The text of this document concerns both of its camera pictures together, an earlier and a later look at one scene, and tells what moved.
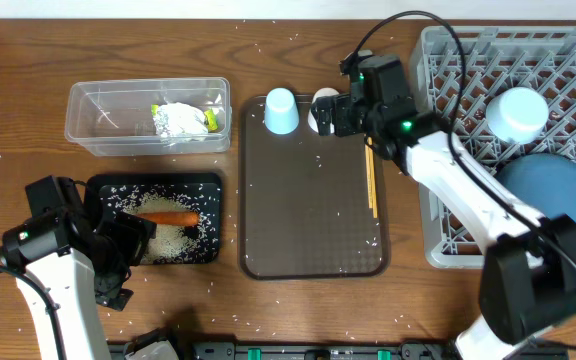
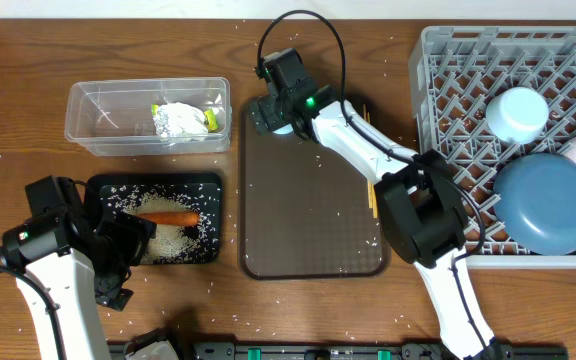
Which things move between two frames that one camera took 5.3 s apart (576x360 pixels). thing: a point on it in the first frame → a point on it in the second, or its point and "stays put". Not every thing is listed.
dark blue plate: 554,185 stays put
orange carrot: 171,218 stays put
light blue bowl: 517,115 stays put
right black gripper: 343,106 → 270,104
